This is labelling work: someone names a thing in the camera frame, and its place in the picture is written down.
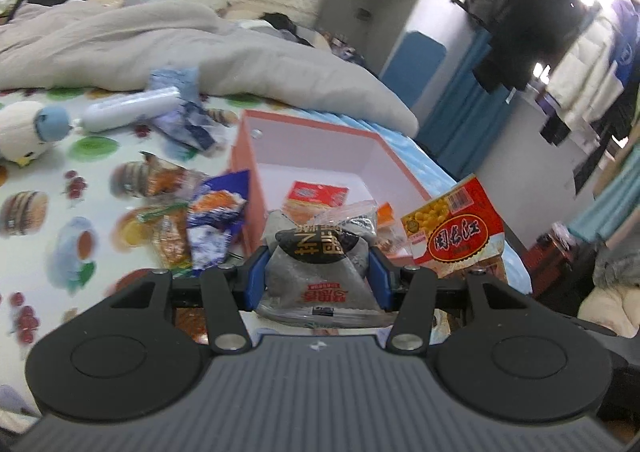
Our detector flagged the penguin plush toy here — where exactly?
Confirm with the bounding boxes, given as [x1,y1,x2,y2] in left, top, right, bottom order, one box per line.
[0,101,73,168]

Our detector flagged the white puffer jacket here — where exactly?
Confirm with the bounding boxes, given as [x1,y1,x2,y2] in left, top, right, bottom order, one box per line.
[545,2,626,128]

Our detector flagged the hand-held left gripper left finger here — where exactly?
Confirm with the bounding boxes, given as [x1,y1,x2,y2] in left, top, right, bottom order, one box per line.
[109,246,273,357]

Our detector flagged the white cabinet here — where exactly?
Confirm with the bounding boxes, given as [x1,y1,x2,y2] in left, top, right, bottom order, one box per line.
[505,92,616,213]

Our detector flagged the dark garment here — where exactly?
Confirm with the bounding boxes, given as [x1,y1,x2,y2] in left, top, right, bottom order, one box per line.
[262,12,313,46]

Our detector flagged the teal garment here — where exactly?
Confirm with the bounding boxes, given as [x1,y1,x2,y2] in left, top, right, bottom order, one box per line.
[570,142,640,243]

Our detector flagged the blue white hoodie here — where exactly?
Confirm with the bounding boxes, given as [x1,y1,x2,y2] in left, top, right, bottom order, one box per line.
[607,0,640,98]

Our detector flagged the red clear cracker packet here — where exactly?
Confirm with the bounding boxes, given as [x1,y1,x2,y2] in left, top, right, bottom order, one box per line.
[282,181,350,225]

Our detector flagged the pink cardboard box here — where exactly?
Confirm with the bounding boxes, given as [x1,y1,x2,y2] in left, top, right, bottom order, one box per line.
[229,110,433,258]

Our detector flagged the group of small bottles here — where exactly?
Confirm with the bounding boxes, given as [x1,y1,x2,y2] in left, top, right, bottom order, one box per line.
[325,32,371,66]

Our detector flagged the blue padded board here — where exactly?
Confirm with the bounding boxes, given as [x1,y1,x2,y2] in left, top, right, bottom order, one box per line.
[380,31,447,108]

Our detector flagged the crumpled blue wrapper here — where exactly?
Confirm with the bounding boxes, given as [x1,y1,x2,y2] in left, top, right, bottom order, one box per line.
[149,66,226,153]

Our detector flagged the orange snack packet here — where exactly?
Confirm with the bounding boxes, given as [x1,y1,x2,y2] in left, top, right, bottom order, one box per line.
[375,202,416,258]

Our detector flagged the black jacket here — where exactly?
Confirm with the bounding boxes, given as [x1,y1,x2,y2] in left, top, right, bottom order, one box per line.
[472,0,581,93]

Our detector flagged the white tube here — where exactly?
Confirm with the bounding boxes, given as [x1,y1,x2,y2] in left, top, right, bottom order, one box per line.
[75,86,182,134]

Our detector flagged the food print sheet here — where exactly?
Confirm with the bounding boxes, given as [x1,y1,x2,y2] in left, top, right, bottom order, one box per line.
[0,87,261,433]

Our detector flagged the grey black snack packet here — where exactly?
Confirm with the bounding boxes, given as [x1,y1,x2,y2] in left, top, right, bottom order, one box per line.
[257,199,386,329]

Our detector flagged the blue snack packet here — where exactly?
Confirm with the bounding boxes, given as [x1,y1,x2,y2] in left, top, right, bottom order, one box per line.
[186,169,251,273]

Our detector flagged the red yellow snack packet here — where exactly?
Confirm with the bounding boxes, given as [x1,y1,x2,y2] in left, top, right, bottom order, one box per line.
[400,173,508,280]

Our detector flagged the grey duvet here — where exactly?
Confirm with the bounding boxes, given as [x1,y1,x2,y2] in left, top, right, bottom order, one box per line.
[0,0,420,137]

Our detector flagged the brown snack packet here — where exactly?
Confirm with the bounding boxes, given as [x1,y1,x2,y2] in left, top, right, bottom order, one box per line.
[142,152,211,198]

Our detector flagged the red suitcase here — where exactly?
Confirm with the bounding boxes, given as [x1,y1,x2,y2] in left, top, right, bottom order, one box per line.
[530,225,576,293]

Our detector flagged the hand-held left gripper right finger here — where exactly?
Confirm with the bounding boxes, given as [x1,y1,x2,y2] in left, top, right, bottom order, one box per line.
[367,247,543,355]

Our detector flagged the blue curtain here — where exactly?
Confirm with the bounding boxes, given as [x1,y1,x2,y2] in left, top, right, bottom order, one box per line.
[417,27,518,180]

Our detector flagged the cream plush cushion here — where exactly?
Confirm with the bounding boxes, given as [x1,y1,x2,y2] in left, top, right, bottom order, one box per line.
[577,282,640,338]

